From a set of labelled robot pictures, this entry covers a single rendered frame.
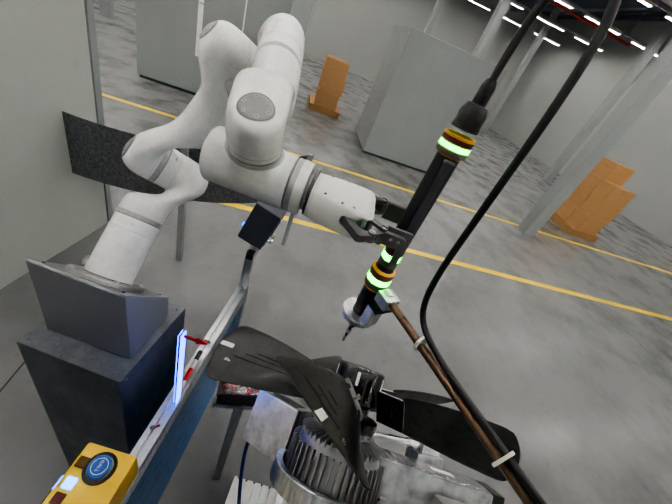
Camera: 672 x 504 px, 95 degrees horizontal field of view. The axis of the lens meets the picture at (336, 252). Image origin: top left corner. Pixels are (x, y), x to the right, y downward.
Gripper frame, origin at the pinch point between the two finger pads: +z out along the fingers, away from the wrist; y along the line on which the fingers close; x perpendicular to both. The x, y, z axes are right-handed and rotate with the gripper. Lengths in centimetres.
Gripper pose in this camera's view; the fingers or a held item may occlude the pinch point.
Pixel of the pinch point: (400, 227)
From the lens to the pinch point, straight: 50.3
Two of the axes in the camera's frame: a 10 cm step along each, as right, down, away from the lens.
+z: 9.3, 3.6, 0.7
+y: -1.4, 5.5, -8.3
